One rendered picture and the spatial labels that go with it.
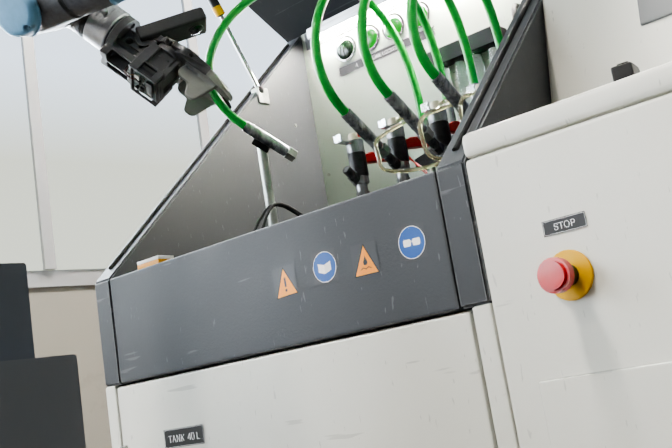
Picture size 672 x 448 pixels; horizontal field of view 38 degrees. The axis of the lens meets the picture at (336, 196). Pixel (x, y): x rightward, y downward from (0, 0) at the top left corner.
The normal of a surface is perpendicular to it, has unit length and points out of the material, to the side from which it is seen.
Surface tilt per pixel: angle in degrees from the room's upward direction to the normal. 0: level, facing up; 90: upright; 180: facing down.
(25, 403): 90
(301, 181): 90
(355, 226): 90
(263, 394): 90
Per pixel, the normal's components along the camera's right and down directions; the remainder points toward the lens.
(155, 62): 0.15, -0.44
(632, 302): -0.65, -0.05
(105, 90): 0.65, -0.26
